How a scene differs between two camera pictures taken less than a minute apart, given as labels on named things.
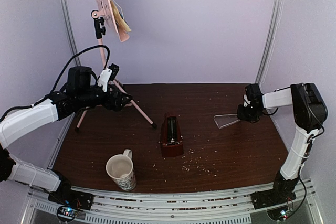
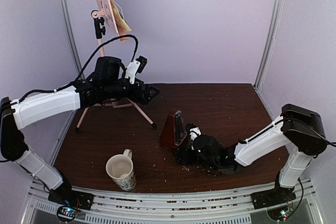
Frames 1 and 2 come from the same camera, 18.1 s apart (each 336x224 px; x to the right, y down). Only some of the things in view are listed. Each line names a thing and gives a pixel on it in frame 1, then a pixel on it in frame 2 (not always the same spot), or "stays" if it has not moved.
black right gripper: (243, 114) → (185, 153)
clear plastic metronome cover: (224, 120) → (180, 132)
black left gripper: (116, 106) → (144, 99)
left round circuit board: (66, 213) stays
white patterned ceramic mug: (120, 168) stays
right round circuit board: (279, 214) stays
